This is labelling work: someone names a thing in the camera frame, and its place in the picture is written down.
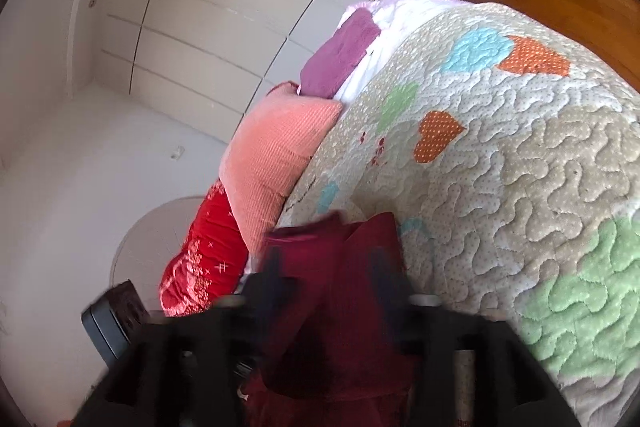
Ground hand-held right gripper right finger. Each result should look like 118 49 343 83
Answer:
367 248 583 427

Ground white wardrobe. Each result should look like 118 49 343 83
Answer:
65 0 371 145

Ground red embroidered pillow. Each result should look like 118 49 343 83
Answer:
159 181 250 319

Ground heart patterned quilt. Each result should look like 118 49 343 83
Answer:
276 1 640 427

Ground salmon pink pillow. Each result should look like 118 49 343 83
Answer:
220 81 346 258

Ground dark red garment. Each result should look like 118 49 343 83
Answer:
239 211 421 427

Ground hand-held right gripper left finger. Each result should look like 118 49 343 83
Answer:
75 248 301 427

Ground dark box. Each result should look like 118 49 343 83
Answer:
81 281 151 370

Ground white bed sheet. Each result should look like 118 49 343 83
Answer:
332 0 451 105

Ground purple folded cloth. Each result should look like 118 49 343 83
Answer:
299 7 383 100

